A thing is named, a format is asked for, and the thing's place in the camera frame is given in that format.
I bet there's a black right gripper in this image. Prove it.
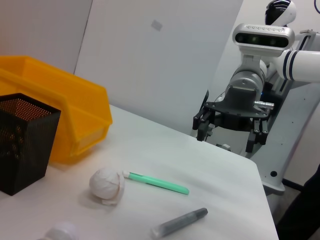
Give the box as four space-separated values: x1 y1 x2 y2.
192 84 272 153

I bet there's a green pen with white cap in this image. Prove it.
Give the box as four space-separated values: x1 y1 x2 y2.
121 170 190 196

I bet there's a grey marker pen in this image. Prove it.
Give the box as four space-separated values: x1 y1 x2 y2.
149 207 209 239

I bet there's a white paper ball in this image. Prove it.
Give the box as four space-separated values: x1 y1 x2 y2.
89 167 126 207

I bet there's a clear water bottle green label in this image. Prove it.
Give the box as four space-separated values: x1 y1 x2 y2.
42 221 77 240

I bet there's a black mesh pen holder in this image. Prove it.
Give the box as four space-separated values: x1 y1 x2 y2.
0 92 62 197

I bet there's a grey robot torso column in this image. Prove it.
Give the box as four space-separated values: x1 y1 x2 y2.
189 28 320 198

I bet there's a dark bulky object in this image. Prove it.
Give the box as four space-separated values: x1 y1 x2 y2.
274 164 320 240

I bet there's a white black robot head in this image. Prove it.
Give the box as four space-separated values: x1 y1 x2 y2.
264 0 298 27

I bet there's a yellow plastic storage bin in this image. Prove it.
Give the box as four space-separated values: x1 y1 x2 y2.
0 55 114 166

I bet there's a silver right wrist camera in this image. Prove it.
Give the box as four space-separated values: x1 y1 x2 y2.
233 23 296 51

